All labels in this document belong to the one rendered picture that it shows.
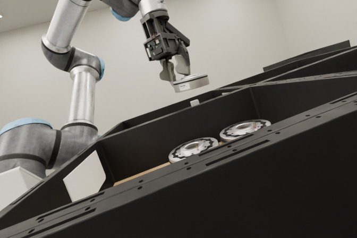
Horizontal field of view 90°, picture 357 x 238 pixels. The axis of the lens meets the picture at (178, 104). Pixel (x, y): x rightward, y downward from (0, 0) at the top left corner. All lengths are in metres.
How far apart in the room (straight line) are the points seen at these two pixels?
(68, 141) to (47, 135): 0.06
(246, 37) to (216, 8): 0.87
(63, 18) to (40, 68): 3.19
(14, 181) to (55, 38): 0.51
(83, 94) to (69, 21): 0.25
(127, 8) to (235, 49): 3.56
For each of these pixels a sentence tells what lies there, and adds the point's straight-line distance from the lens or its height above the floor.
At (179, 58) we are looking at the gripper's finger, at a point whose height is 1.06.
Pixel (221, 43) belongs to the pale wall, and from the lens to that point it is 3.97.
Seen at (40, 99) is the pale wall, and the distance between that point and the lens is 3.85.
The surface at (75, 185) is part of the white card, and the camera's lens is 0.31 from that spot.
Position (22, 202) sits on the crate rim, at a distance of 0.24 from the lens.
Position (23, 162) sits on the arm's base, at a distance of 0.56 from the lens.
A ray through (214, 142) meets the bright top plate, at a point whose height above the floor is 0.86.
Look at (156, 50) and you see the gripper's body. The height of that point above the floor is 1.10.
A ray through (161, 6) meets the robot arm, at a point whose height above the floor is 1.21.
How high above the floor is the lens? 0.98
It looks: 5 degrees down
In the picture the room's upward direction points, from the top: 19 degrees counter-clockwise
